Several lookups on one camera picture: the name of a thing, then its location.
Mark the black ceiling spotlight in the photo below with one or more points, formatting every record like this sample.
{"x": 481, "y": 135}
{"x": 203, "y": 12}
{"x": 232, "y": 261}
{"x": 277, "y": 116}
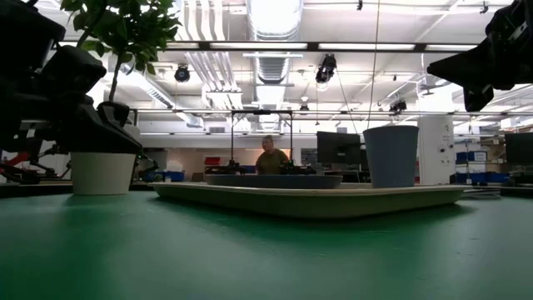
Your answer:
{"x": 182, "y": 74}
{"x": 326, "y": 68}
{"x": 398, "y": 106}

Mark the red and black background robot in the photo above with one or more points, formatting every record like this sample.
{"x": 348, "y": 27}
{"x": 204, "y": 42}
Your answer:
{"x": 21, "y": 159}

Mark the blue storage bin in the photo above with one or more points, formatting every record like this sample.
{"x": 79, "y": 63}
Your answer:
{"x": 172, "y": 176}
{"x": 468, "y": 157}
{"x": 483, "y": 177}

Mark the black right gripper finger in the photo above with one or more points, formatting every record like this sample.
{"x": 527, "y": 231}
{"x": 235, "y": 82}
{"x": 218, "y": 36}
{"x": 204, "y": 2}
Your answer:
{"x": 478, "y": 98}
{"x": 470, "y": 66}

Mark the white pillar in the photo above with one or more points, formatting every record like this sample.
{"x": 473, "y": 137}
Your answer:
{"x": 437, "y": 146}

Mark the blue round plate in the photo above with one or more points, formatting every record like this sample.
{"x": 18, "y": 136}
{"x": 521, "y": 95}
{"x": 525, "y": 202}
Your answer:
{"x": 272, "y": 181}

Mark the blue plastic cup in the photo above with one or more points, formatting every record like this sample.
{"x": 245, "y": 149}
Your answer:
{"x": 391, "y": 158}

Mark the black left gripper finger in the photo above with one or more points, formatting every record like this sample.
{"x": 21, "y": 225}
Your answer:
{"x": 104, "y": 135}
{"x": 116, "y": 112}

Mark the black rig frame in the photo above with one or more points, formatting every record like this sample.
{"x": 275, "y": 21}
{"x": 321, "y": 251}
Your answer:
{"x": 262, "y": 111}

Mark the red box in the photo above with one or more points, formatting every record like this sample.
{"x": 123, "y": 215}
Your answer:
{"x": 212, "y": 161}

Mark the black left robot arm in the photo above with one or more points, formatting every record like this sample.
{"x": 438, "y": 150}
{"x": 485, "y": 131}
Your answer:
{"x": 25, "y": 33}

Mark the silver ventilation duct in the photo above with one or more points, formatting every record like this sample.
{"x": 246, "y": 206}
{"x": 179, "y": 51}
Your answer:
{"x": 272, "y": 66}

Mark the person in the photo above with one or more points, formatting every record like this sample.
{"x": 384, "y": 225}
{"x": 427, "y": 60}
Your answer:
{"x": 271, "y": 160}

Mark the black background robot arm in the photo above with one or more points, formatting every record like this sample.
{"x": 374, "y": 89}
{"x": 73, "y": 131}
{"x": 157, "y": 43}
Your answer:
{"x": 227, "y": 168}
{"x": 297, "y": 168}

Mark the green plant in white pot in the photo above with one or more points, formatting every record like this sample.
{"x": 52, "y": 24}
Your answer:
{"x": 102, "y": 175}

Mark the black computer monitor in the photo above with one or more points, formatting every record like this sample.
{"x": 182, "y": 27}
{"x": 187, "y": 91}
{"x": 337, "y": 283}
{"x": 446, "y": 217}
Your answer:
{"x": 337, "y": 148}
{"x": 519, "y": 149}

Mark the cream plastic tray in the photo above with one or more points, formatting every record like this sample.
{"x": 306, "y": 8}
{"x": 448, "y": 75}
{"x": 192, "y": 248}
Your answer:
{"x": 308, "y": 204}

